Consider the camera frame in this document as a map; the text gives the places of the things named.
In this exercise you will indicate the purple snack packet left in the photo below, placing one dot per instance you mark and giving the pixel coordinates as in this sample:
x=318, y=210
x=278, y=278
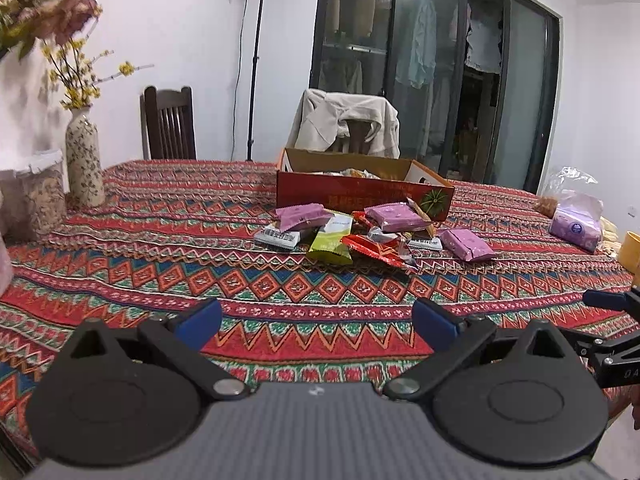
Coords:
x=302, y=217

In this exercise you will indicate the patterned red tablecloth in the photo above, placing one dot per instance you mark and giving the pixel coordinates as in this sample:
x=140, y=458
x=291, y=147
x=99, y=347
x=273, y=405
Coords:
x=172, y=233

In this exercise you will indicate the purple snack packet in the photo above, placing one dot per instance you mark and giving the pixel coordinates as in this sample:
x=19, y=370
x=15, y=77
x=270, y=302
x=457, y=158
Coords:
x=396, y=217
x=302, y=217
x=466, y=245

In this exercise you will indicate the red snack packet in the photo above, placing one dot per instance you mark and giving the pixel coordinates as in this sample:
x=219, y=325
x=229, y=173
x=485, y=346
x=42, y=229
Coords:
x=393, y=252

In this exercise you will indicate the dark wooden chair left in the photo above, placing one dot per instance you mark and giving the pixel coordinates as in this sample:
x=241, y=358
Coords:
x=169, y=123

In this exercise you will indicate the glass sliding door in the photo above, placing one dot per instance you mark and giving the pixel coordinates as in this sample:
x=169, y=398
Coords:
x=473, y=81

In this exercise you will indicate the cardboard snack box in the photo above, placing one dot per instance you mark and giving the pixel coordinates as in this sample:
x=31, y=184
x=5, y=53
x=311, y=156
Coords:
x=351, y=182

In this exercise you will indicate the wooden chair with cushion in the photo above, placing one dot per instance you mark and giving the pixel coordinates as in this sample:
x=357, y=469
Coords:
x=363, y=137

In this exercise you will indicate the white barcode snack packet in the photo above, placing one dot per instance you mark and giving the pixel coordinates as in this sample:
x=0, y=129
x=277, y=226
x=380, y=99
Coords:
x=272, y=236

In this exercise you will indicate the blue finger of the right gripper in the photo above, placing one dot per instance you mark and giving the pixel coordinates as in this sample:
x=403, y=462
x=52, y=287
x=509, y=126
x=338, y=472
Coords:
x=628, y=302

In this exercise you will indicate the green snack packet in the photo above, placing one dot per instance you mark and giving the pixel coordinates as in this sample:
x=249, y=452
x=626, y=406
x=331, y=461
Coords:
x=327, y=246

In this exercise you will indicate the purple snack packet right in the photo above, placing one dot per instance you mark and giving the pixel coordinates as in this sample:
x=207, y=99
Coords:
x=466, y=245

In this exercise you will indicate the yellow mug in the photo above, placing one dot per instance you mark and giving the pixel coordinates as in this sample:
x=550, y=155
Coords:
x=629, y=254

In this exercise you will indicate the black light stand tripod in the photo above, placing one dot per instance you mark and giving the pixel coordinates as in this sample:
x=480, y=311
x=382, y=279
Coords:
x=253, y=82

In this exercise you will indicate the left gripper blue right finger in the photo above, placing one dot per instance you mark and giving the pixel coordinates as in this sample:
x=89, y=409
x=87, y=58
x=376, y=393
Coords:
x=456, y=343

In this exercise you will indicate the beige jacket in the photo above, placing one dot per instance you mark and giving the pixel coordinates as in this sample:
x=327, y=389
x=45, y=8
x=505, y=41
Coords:
x=320, y=121

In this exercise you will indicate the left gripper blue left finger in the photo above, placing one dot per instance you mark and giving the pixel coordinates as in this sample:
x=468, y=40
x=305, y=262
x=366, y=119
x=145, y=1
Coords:
x=177, y=343

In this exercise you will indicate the purple snack packet middle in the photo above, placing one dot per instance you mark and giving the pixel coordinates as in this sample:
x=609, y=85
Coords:
x=396, y=217

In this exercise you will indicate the clear plastic bag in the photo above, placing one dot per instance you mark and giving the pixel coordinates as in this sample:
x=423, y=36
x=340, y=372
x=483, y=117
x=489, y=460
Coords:
x=559, y=184

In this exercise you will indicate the clear storage jar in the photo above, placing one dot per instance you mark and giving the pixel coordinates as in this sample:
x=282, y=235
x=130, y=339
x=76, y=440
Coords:
x=43, y=197

